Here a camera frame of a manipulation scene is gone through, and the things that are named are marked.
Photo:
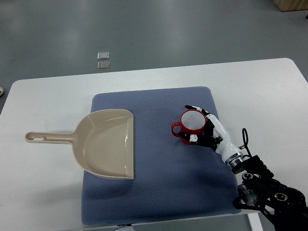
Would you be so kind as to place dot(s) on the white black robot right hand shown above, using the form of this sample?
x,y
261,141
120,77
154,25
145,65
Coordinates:
x,y
217,138

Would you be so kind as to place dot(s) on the red cup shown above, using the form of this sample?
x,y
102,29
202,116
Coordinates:
x,y
192,123

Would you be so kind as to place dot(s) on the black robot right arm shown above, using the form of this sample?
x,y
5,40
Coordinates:
x,y
283,206

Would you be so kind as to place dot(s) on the beige plastic dustpan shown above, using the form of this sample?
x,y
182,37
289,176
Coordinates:
x,y
102,143

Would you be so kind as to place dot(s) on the blue fabric mat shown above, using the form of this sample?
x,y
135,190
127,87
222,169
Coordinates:
x,y
172,180

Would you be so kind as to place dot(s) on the white table leg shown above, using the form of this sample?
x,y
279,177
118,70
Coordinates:
x,y
254,221

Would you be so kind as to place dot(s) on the upper grey floor plate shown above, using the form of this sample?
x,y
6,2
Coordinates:
x,y
103,55

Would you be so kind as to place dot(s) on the wooden box corner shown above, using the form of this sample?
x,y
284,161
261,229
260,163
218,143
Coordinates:
x,y
291,5

